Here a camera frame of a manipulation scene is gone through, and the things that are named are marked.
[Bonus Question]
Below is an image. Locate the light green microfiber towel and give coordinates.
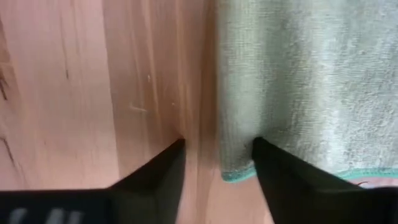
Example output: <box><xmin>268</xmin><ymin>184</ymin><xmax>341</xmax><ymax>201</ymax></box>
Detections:
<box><xmin>217</xmin><ymin>0</ymin><xmax>398</xmax><ymax>183</ymax></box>

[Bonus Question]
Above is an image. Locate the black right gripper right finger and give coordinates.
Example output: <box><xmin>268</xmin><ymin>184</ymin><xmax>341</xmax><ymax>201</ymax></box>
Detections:
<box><xmin>251</xmin><ymin>136</ymin><xmax>398</xmax><ymax>224</ymax></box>

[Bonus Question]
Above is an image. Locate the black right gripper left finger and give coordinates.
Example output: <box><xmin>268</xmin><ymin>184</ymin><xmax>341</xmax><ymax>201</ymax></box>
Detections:
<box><xmin>0</xmin><ymin>138</ymin><xmax>187</xmax><ymax>224</ymax></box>

